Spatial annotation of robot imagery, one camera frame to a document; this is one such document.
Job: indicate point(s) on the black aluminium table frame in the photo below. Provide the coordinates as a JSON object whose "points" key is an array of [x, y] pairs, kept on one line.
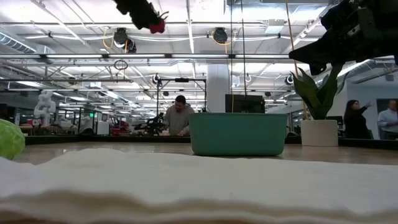
{"points": [[93, 140]]}

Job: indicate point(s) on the black computer case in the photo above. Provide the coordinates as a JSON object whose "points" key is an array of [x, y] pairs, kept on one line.
{"points": [[245, 104]]}

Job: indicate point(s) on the green toy cabbage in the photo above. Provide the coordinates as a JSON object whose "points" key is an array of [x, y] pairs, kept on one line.
{"points": [[11, 140]]}

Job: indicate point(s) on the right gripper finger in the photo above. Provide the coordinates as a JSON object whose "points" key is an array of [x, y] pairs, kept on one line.
{"points": [[318, 68], [314, 53]]}

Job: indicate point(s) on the white folded cloth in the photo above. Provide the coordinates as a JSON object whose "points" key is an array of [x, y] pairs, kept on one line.
{"points": [[199, 183]]}

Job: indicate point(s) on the green succulent plant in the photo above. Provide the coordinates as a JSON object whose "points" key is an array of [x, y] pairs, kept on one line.
{"points": [[317, 99]]}

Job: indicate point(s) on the person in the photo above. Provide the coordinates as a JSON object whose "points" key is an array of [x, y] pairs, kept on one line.
{"points": [[178, 119], [354, 123], [388, 121]]}

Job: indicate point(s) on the teal plastic tupperware container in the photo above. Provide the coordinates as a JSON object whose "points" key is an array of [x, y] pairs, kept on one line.
{"points": [[237, 133]]}

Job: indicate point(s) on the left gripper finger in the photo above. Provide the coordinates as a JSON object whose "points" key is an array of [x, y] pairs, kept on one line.
{"points": [[147, 9], [140, 20]]}

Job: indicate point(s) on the black gantry frame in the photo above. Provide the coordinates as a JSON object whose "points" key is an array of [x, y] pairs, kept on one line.
{"points": [[158, 99]]}

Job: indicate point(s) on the red toy strawberry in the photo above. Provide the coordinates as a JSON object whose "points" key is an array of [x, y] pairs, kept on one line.
{"points": [[157, 27]]}

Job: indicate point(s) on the white column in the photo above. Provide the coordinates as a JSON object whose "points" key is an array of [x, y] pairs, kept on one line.
{"points": [[217, 88]]}

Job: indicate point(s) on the white plant pot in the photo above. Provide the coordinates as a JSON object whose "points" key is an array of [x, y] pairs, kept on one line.
{"points": [[319, 133]]}

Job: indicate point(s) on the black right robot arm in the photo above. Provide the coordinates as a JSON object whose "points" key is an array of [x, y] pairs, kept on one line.
{"points": [[390, 25]]}

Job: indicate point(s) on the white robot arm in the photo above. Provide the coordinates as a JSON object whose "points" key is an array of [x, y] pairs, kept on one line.
{"points": [[44, 107]]}

